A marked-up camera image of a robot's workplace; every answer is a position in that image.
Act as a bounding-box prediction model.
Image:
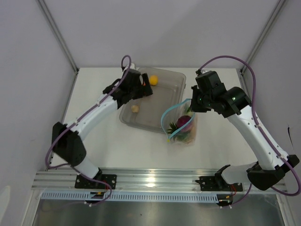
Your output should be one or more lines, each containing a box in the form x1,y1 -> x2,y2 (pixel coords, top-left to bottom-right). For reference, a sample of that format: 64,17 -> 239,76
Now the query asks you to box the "toy pineapple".
167,121 -> 196,144

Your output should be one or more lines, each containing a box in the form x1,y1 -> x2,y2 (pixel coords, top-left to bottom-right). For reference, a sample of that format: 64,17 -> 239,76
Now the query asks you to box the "purple toy onion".
176,115 -> 193,132

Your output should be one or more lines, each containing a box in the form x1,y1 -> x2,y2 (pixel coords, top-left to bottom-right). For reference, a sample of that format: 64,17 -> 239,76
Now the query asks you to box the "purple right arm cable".
196,55 -> 301,209

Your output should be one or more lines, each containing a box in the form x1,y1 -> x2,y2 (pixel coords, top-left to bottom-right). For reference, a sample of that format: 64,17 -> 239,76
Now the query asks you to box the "white slotted cable duct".
40,191 -> 219,203

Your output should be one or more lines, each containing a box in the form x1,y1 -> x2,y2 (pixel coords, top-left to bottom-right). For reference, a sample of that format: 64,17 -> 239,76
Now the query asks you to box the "aluminium frame post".
246,0 -> 288,65
36,0 -> 79,74

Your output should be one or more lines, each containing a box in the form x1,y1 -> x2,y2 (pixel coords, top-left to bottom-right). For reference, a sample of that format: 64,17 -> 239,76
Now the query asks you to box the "left aluminium frame post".
36,0 -> 79,74

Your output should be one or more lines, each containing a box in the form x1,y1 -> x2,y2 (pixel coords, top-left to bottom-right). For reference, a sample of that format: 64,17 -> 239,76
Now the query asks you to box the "right aluminium frame post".
246,0 -> 288,65

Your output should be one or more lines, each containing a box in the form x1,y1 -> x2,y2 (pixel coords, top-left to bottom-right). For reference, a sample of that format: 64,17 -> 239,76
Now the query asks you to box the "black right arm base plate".
195,176 -> 243,192

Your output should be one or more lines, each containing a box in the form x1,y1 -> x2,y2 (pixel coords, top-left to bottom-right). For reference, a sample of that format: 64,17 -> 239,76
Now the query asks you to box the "clear zip top bag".
160,98 -> 197,145

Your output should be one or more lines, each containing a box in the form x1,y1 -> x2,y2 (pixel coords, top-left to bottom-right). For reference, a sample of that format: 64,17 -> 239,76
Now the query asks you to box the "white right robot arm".
190,70 -> 300,191

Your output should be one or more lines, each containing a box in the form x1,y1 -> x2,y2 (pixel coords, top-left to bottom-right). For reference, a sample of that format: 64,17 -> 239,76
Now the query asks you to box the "clear grey plastic bin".
119,67 -> 186,133

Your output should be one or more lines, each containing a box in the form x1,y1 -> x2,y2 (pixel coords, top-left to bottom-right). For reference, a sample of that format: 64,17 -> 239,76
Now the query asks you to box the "white toy garlic bulb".
131,105 -> 139,113

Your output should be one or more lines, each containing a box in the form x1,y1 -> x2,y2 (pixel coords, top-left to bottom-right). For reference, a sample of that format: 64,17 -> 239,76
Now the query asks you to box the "aluminium table edge rail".
32,167 -> 215,193

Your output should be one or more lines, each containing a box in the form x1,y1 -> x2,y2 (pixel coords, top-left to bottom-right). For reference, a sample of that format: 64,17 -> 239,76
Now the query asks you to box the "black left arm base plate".
74,174 -> 117,190

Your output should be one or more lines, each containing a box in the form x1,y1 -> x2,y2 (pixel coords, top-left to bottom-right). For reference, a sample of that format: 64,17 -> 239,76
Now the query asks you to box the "white toy radish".
184,106 -> 194,117

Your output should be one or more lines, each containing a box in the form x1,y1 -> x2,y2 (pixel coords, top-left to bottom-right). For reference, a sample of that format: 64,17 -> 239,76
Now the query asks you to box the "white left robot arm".
50,68 -> 153,188

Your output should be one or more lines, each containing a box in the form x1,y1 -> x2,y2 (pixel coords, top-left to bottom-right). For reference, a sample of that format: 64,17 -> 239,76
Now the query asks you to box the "yellow toy lemon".
149,75 -> 158,86

